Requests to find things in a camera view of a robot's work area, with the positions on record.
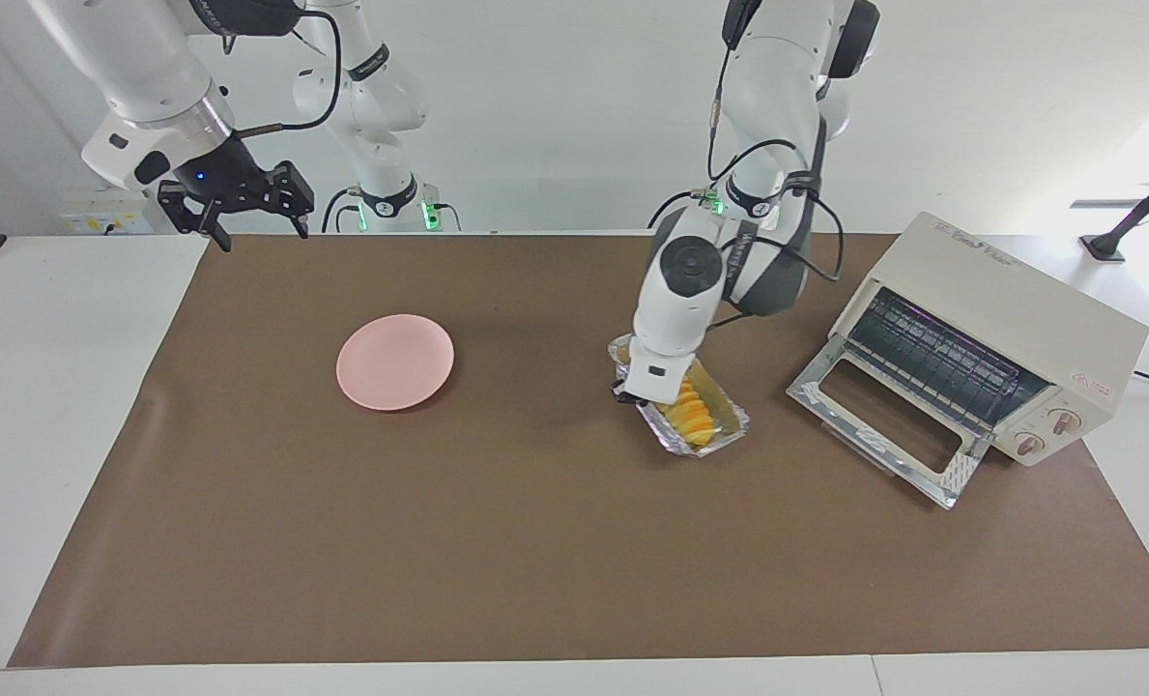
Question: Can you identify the black camera stand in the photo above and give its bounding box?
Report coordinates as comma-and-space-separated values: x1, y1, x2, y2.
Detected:
1079, 155, 1149, 264

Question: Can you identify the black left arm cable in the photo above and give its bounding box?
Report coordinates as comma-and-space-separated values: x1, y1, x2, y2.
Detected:
707, 0, 846, 334

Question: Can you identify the white wall socket box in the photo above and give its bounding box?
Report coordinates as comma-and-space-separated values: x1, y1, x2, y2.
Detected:
60, 187, 164, 235

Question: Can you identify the pink round plate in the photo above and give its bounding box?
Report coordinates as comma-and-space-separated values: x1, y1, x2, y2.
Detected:
335, 314, 456, 413

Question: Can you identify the cream toaster oven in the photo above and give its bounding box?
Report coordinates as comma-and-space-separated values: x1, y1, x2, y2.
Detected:
787, 211, 1149, 510

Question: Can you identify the black right base cable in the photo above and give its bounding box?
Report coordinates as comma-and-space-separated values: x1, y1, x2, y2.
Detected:
321, 187, 362, 233

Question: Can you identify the glass oven door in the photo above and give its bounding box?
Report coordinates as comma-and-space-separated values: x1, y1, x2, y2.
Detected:
787, 340, 991, 510

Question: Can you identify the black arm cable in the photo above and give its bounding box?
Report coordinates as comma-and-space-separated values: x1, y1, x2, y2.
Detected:
707, 0, 846, 334
231, 0, 345, 136

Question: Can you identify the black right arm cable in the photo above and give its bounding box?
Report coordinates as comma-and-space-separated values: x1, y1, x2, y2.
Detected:
231, 0, 345, 136

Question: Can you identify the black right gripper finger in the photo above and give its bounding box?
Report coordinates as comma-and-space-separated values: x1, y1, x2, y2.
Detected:
267, 161, 316, 240
157, 184, 234, 254

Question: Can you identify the brown table mat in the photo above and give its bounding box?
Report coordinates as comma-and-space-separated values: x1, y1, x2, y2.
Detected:
7, 232, 1149, 668

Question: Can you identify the black left base cable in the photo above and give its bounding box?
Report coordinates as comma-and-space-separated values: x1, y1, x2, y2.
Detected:
646, 187, 705, 230

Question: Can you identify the black base cable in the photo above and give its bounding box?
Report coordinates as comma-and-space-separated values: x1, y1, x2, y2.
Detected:
321, 187, 362, 233
646, 187, 705, 230

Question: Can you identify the yellow twisted bread loaf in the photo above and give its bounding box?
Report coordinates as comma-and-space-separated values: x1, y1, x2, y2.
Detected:
666, 377, 720, 448

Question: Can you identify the aluminium foil tray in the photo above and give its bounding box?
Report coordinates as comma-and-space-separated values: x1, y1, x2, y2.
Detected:
607, 333, 751, 458

